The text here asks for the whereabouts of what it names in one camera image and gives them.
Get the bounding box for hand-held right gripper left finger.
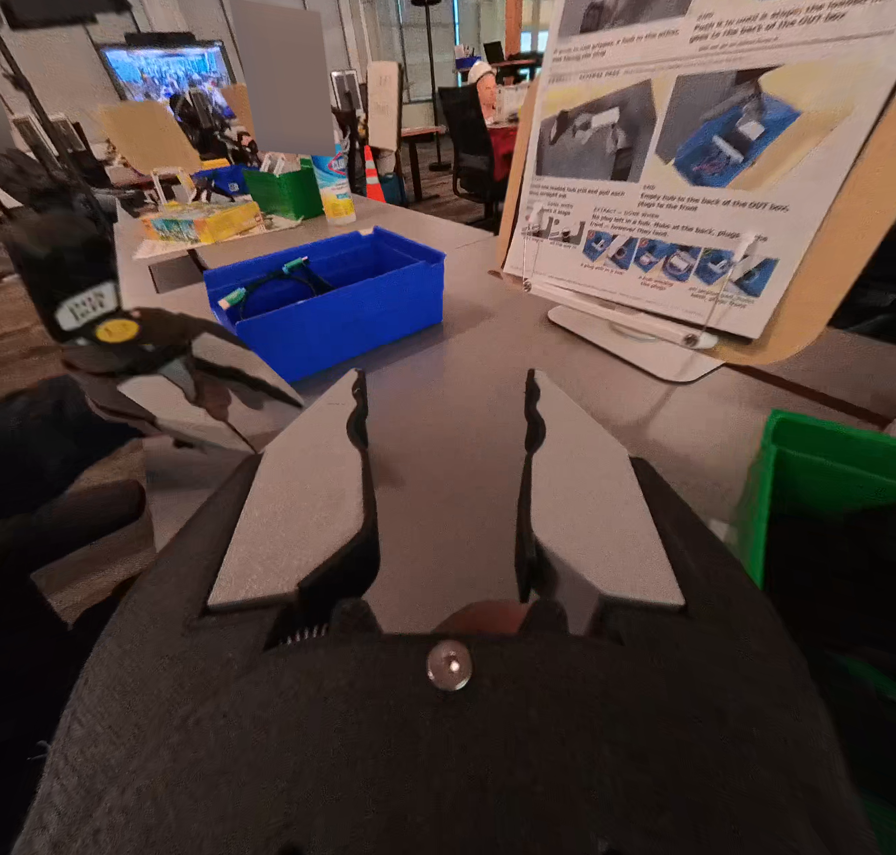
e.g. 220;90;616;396
208;368;381;610

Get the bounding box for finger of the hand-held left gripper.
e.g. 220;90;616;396
115;372;256;453
192;334;305;408

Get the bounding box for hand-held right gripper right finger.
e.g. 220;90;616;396
516;368;686;633

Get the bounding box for blue plastic bin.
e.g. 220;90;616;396
203;225;447;385

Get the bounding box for green plastic bin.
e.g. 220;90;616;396
735;410;896;855

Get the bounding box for yellow snack box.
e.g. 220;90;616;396
139;201;266;245

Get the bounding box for cardboard sheet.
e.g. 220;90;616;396
97;101;205;174

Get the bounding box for small blue bin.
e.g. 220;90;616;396
192;164;251;200

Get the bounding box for white wipes canister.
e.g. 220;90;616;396
311;138;358;226

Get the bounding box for white handwritten sign board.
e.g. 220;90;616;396
366;61;402;153

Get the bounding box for black office chair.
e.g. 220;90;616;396
439;84;506;229

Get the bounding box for black floor lamp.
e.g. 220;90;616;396
411;0;452;172

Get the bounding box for printed instruction sheet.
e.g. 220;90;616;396
504;0;896;341

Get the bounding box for wooden document board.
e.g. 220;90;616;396
497;0;896;368

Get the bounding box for braided usb cable green plugs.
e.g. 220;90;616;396
217;257;333;313

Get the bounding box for wall display screen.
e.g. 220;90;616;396
97;40;238;107

